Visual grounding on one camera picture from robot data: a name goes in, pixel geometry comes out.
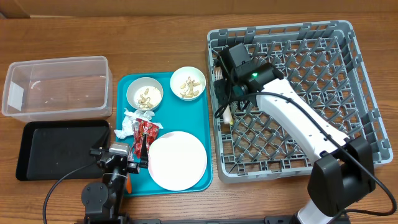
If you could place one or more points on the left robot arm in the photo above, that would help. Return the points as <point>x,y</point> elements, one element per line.
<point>102,200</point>

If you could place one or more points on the teal plastic tray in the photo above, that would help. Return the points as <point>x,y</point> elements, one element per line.
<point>174,114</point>

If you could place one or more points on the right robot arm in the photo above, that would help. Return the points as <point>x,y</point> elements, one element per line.
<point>342,168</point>

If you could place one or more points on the pink round plate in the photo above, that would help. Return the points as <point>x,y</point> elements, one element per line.
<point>177,161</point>

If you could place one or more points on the white plastic fork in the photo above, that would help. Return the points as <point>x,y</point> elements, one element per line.
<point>218,73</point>

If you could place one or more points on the clear plastic bin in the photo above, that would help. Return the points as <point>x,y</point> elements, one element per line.
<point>58,89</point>

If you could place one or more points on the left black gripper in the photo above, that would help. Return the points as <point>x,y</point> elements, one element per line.
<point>134,167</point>

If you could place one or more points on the yellow plastic spoon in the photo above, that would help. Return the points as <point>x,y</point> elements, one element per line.
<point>227,116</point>

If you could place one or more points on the red snack wrapper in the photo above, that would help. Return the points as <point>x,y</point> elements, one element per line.
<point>145,132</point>

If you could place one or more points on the white bowl with peanuts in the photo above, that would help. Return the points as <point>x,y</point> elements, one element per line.
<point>188,83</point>

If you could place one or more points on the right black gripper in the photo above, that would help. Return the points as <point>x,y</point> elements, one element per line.
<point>222,97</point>

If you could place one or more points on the black plastic tray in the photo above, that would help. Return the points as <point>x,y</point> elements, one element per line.
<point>51,149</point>

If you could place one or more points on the grey dishwasher rack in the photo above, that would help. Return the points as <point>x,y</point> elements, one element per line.
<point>323,63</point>

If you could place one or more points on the orange carrot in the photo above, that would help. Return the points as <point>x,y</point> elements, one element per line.
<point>128,184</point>

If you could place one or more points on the white napkin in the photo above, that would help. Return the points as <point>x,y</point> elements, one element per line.
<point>130,120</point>

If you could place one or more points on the grey bowl with food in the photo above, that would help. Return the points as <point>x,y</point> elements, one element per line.
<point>145,94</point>

